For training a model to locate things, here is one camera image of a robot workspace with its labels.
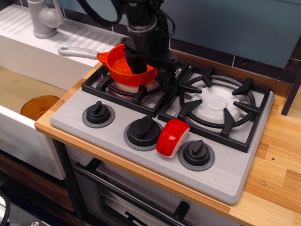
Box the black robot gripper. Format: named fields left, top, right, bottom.
left=120, top=28, right=182, bottom=93

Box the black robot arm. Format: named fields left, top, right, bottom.
left=121, top=0, right=178, bottom=92

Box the black left burner grate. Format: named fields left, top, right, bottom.
left=81, top=66, right=177, bottom=117

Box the black burner grate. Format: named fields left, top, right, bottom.
left=81, top=66, right=177, bottom=117
left=158, top=65, right=275, bottom=153

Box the black middle stove knob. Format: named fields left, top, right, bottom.
left=124, top=116, right=163, bottom=152

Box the black stove knob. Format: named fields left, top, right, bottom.
left=82, top=101, right=115, bottom=129
left=124, top=116, right=163, bottom=152
left=178, top=140, right=215, bottom=171

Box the red white toy sushi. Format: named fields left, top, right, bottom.
left=156, top=119, right=190, bottom=158

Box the black left stove knob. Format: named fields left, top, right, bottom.
left=82, top=101, right=115, bottom=129

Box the white right burner disc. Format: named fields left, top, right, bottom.
left=191, top=86, right=241, bottom=124

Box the grey toy stove top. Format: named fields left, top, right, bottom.
left=50, top=62, right=275, bottom=204

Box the black right burner grate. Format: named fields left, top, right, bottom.
left=158, top=65, right=275, bottom=153

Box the black right stove knob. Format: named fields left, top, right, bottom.
left=178, top=140, right=215, bottom=171

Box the grey toy faucet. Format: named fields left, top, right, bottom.
left=27, top=0, right=64, bottom=39

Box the white toy sink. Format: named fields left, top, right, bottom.
left=0, top=4, right=121, bottom=180

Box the orange translucent plate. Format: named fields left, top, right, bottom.
left=21, top=95, right=60, bottom=121

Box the toy oven door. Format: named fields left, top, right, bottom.
left=73, top=158, right=236, bottom=226

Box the orange toy pot grey handle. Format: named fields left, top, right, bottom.
left=57, top=44, right=158, bottom=86

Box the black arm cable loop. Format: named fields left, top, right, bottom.
left=77, top=0, right=123, bottom=27

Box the black braided cable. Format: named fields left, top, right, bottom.
left=0, top=190, right=11, bottom=226

